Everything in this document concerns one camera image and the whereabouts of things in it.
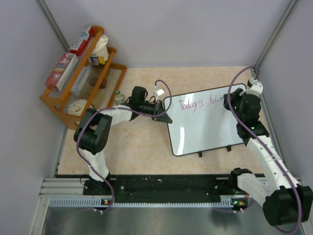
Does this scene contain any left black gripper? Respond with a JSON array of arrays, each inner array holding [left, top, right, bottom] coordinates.
[[139, 100, 172, 124]]

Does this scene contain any white whiteboard black frame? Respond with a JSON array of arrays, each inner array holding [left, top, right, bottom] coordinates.
[[164, 83, 246, 156]]

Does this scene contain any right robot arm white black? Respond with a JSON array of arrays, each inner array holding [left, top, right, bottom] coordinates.
[[223, 88, 313, 227]]

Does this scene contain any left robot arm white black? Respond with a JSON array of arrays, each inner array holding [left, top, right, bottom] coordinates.
[[74, 85, 172, 194]]

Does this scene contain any clear plastic bottle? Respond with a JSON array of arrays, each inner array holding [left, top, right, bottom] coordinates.
[[114, 90, 126, 105]]

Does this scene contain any brown box on shelf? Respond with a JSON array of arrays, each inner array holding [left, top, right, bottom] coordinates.
[[99, 77, 107, 89]]

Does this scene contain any orange wooden shelf rack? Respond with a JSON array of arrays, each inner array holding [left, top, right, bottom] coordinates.
[[40, 25, 127, 130]]

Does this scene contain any white cup lower shelf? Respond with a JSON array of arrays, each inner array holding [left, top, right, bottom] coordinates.
[[67, 99, 88, 116]]

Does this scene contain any white cup shelf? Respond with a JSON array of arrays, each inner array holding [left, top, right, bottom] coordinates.
[[67, 99, 88, 116], [89, 34, 109, 65]]

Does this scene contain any white cup upper shelf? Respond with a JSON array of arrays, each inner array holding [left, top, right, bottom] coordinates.
[[89, 34, 109, 65]]

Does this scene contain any red white toothpaste box upper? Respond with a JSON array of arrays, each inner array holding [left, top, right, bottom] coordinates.
[[69, 25, 95, 56]]

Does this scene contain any red white toothpaste box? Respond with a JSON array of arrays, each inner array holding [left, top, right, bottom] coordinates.
[[45, 52, 78, 91], [69, 25, 95, 56]]

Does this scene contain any red white toothpaste box lower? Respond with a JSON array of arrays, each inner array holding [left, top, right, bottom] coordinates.
[[45, 52, 78, 91]]

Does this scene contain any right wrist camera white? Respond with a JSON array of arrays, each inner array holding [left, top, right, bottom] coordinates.
[[244, 79, 263, 97]]

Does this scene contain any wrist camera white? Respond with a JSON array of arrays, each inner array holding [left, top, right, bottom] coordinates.
[[244, 79, 263, 97], [155, 87, 165, 97]]

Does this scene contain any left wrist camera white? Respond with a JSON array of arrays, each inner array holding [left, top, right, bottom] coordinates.
[[155, 87, 165, 97]]

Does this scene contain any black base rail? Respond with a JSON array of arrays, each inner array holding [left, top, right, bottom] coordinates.
[[83, 174, 247, 204]]

